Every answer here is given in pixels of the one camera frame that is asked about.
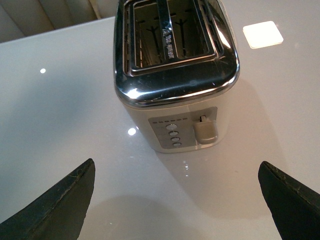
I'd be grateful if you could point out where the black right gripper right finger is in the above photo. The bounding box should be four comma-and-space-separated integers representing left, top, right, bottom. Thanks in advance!
258, 161, 320, 240

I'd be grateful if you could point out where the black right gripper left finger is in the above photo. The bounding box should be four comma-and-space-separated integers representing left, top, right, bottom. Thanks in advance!
0, 158, 96, 240

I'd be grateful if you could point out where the cream toaster lever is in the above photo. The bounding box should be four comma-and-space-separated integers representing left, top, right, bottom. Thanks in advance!
193, 115, 219, 145

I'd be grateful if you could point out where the cream chrome toaster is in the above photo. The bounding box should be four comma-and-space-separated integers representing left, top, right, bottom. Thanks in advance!
113, 0, 240, 153

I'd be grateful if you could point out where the beige chair left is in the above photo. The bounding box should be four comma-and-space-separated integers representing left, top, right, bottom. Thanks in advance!
0, 0, 118, 43

